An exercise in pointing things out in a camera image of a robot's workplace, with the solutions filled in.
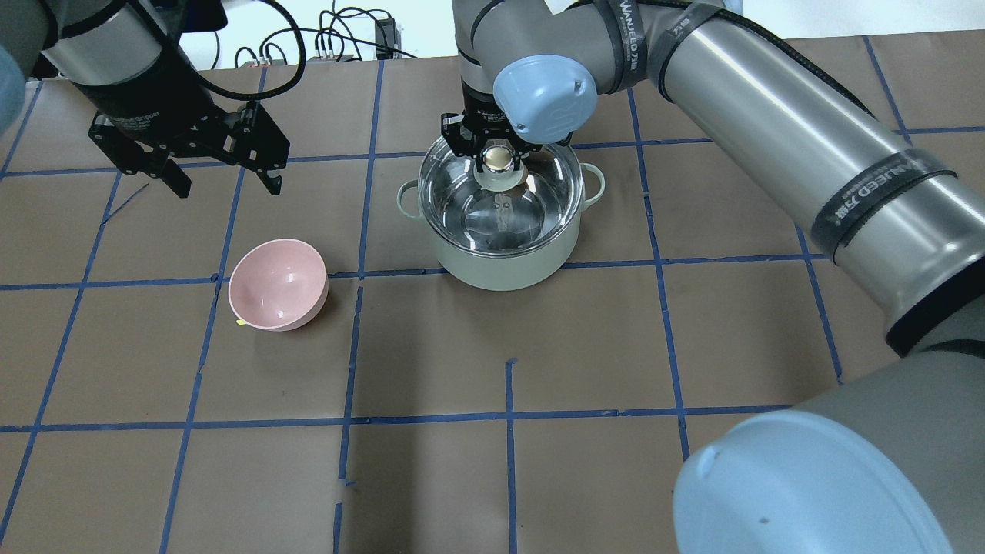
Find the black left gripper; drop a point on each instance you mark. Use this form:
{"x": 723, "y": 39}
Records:
{"x": 142, "y": 101}

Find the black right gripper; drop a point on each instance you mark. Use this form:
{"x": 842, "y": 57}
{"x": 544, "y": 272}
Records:
{"x": 478, "y": 108}

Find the glass pot lid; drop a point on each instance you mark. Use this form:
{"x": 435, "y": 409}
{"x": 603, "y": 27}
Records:
{"x": 505, "y": 220}

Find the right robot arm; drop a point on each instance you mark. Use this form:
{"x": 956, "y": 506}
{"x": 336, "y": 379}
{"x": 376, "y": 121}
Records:
{"x": 891, "y": 463}

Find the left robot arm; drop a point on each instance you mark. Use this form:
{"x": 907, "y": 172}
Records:
{"x": 152, "y": 107}

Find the pale green cooking pot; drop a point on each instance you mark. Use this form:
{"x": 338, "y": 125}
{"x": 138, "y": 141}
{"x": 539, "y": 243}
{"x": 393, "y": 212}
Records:
{"x": 512, "y": 272}

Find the pink bowl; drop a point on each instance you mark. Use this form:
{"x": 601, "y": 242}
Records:
{"x": 279, "y": 285}

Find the black power adapter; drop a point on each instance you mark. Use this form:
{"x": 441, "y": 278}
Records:
{"x": 387, "y": 37}

